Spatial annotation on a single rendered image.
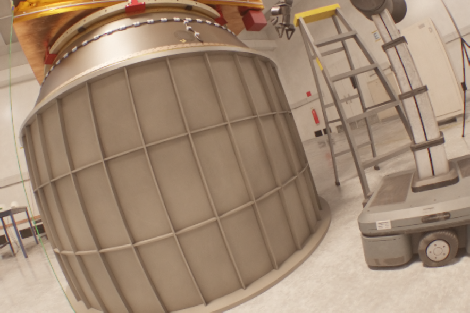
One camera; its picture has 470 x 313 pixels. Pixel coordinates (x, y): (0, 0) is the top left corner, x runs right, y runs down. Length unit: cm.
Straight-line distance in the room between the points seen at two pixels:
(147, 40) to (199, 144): 60
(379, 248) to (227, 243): 63
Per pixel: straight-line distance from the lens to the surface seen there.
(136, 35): 136
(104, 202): 112
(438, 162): 105
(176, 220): 105
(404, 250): 102
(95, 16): 164
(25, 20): 171
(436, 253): 100
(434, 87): 387
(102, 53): 131
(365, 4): 104
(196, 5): 178
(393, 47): 104
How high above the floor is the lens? 65
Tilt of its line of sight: 3 degrees up
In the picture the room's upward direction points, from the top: 18 degrees counter-clockwise
